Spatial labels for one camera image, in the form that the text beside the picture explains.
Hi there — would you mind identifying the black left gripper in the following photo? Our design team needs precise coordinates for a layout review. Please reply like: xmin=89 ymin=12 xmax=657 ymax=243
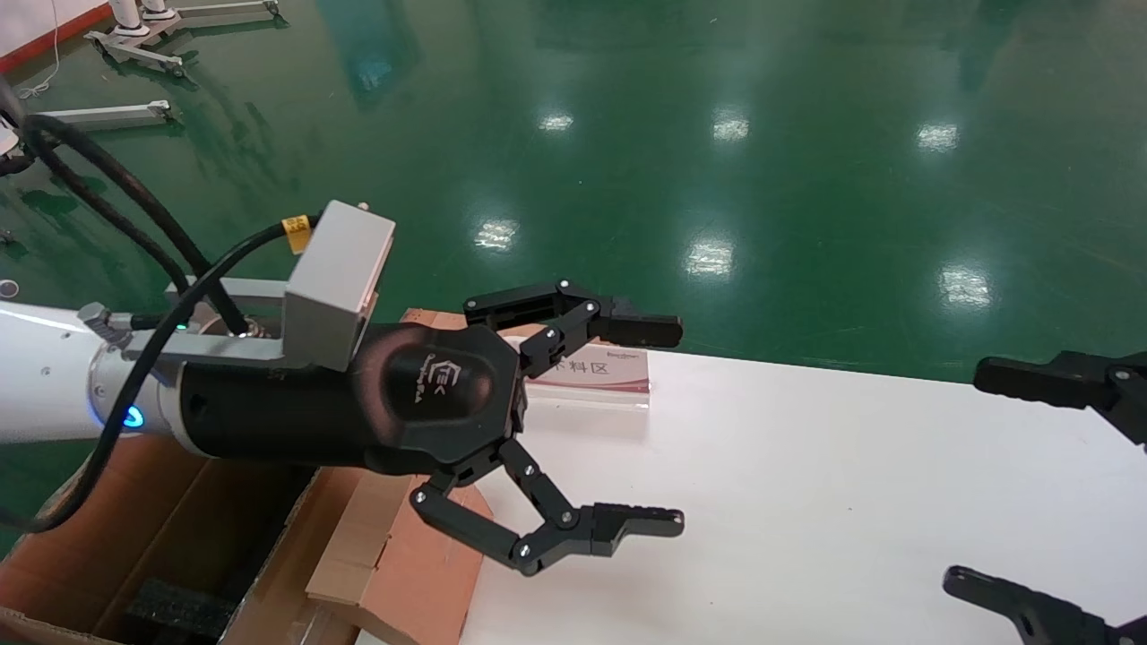
xmin=177 ymin=279 xmax=685 ymax=576

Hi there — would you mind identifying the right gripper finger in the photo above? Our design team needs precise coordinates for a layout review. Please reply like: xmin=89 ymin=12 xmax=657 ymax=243
xmin=974 ymin=349 xmax=1147 ymax=447
xmin=943 ymin=564 xmax=1147 ymax=645

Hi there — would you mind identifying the small cardboard box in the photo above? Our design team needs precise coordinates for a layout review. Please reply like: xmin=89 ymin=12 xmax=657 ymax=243
xmin=306 ymin=466 xmax=494 ymax=645

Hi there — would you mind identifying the large open cardboard box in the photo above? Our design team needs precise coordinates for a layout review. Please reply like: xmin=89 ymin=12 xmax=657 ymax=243
xmin=0 ymin=307 xmax=467 ymax=645

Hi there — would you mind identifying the acrylic table sign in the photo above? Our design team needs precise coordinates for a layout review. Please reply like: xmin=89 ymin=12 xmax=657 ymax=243
xmin=524 ymin=345 xmax=652 ymax=411

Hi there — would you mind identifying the black foam pad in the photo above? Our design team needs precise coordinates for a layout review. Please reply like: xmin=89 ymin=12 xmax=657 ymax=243
xmin=125 ymin=578 xmax=241 ymax=641

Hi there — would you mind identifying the white robot support stand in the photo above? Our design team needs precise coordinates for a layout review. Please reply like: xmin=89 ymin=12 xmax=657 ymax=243
xmin=83 ymin=0 xmax=186 ymax=78
xmin=139 ymin=0 xmax=281 ymax=25

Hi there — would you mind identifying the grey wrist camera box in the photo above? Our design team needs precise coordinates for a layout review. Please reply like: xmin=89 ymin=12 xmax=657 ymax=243
xmin=282 ymin=200 xmax=397 ymax=373

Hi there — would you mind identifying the thin black yellow-tagged cable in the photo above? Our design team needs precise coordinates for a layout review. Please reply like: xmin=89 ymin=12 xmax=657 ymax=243
xmin=0 ymin=213 xmax=315 ymax=534

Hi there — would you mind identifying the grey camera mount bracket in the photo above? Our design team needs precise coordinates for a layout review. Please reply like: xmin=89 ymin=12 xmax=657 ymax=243
xmin=79 ymin=278 xmax=289 ymax=364

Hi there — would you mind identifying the thick black hose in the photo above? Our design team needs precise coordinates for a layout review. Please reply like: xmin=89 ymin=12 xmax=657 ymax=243
xmin=0 ymin=115 xmax=256 ymax=340

